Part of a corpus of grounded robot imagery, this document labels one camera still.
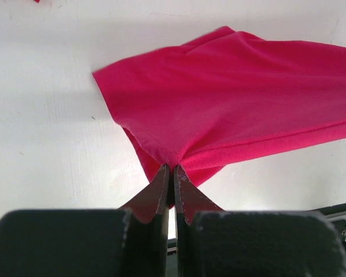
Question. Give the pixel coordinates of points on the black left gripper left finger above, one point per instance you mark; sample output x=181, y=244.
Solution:
x=127, y=241

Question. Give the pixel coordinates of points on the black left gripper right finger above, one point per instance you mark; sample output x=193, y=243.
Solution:
x=213, y=242

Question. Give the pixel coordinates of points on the crimson pink t shirt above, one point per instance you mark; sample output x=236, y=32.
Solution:
x=226, y=97

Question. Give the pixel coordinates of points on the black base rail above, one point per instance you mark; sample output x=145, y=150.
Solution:
x=336, y=214

